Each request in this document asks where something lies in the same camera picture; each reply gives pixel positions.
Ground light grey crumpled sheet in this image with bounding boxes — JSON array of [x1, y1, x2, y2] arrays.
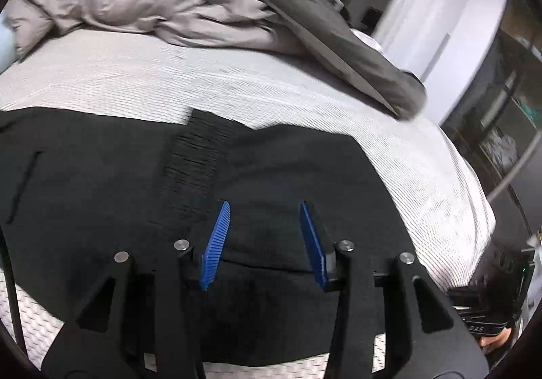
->
[[4, 0, 305, 59]]

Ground dark grey duvet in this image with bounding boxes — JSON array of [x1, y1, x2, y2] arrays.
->
[[261, 0, 427, 120]]

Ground light blue bolster pillow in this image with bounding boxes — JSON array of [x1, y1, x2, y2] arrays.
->
[[0, 12, 18, 73]]

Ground white mesh mattress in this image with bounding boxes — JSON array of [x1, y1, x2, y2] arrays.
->
[[0, 26, 497, 379]]

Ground black pants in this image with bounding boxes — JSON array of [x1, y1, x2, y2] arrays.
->
[[1, 108, 413, 366]]

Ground person's right hand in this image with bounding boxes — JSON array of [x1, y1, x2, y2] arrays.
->
[[479, 327, 514, 354]]

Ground white sheer curtain right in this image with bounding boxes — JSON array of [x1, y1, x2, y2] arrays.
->
[[374, 0, 507, 125]]

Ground glass door wardrobe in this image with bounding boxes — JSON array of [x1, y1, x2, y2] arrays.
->
[[443, 0, 541, 234]]

